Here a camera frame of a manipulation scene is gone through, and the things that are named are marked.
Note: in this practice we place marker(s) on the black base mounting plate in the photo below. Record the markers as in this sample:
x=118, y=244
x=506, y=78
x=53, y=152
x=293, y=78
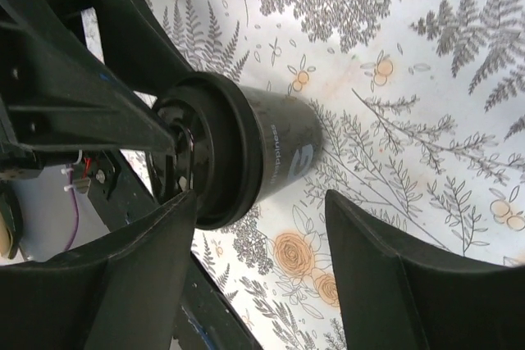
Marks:
x=204, y=319

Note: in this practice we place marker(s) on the floral tablecloth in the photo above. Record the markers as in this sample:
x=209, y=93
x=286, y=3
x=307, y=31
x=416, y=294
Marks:
x=422, y=106

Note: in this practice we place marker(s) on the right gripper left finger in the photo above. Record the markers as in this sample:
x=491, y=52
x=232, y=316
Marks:
x=120, y=291

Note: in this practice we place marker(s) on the black coffee cup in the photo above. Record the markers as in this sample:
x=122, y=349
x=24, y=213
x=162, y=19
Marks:
x=291, y=138

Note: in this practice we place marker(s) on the black coffee cup lid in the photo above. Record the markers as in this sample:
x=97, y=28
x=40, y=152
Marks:
x=218, y=149

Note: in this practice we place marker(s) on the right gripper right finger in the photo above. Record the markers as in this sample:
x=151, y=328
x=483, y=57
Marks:
x=398, y=292

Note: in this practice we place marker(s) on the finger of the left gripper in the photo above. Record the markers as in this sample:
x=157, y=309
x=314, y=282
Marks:
x=57, y=94
x=137, y=49

